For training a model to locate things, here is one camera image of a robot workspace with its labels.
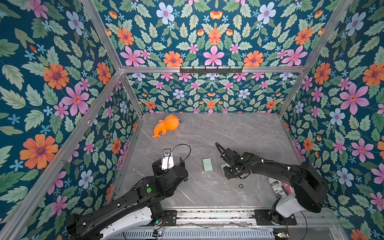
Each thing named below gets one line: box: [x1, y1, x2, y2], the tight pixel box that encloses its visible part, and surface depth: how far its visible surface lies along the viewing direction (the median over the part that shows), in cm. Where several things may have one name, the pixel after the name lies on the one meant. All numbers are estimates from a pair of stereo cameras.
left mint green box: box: [202, 157, 213, 172], surface depth 92 cm
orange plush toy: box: [151, 114, 180, 138], surface depth 109 cm
